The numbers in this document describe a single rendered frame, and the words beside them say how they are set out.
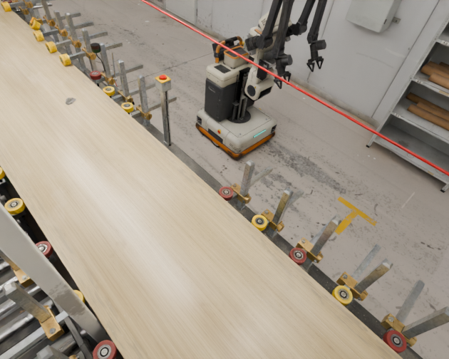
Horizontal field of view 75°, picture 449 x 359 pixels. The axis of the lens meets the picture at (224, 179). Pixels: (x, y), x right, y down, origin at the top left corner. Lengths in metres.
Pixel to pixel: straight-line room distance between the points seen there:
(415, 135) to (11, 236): 3.87
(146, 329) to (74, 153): 1.09
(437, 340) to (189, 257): 1.98
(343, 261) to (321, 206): 0.56
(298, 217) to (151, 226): 1.60
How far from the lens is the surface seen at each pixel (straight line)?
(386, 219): 3.14
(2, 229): 0.74
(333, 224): 1.36
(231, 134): 2.93
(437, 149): 4.05
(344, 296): 1.48
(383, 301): 2.68
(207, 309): 1.32
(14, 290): 1.22
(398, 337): 1.53
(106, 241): 1.49
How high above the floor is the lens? 2.16
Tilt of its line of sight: 49 degrees down
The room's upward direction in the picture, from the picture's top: 8 degrees clockwise
